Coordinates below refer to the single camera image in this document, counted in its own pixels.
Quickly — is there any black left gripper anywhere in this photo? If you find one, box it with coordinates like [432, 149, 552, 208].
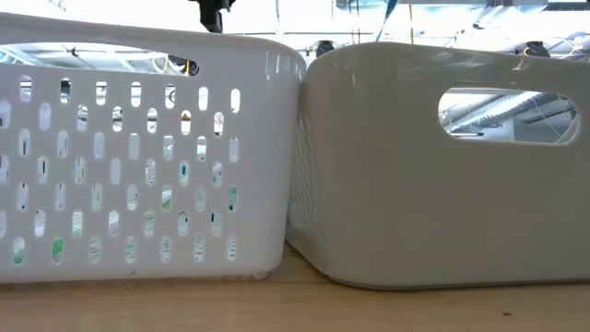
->
[187, 0, 237, 34]

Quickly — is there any white perforated plastic basket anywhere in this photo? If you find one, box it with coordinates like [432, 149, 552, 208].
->
[0, 12, 308, 285]

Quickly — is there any green packaged toothbrush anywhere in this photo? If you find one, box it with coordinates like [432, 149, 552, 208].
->
[142, 184, 240, 231]
[12, 235, 65, 267]

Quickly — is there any grey plastic basket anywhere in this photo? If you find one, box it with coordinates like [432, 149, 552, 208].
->
[284, 41, 590, 291]

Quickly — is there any round black fixture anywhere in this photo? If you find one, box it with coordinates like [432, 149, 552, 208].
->
[523, 40, 552, 59]
[315, 40, 336, 59]

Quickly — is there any silver ventilation duct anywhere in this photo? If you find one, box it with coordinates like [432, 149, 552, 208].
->
[440, 90, 580, 144]

